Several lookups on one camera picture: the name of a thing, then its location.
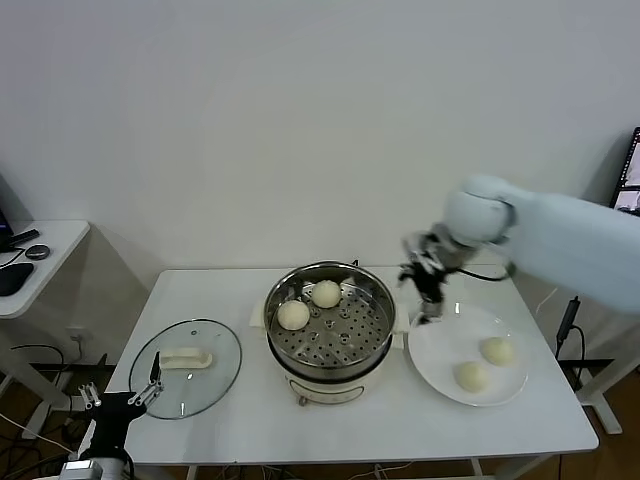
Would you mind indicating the white side table with label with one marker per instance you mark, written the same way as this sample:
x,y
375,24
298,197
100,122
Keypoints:
x,y
620,350

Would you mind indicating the dark monitor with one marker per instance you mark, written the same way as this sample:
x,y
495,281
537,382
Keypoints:
x,y
6,215

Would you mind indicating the white steamed baozi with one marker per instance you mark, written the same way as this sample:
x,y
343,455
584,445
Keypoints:
x,y
497,352
472,378
293,315
326,294

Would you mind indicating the stainless steel steamer basket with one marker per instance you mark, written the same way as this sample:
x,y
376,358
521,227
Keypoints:
x,y
350,330

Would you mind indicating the open black laptop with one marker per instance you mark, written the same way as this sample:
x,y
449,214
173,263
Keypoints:
x,y
631,170

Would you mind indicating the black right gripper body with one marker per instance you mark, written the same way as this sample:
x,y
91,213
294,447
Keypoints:
x,y
430,287

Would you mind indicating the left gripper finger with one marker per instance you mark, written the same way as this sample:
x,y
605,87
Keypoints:
x,y
155,370
89,395

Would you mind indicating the round black puck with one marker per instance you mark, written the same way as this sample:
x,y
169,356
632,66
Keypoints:
x,y
39,251

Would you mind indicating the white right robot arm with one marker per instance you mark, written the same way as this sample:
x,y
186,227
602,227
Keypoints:
x,y
550,240

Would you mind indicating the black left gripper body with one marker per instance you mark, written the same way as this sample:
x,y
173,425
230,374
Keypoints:
x,y
112,415

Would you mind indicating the white wall socket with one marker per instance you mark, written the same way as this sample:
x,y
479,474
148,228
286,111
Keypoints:
x,y
80,334

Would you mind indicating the white round plate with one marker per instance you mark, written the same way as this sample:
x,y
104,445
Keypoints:
x,y
440,350

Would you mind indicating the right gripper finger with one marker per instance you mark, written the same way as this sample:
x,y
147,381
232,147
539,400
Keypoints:
x,y
436,310
422,316

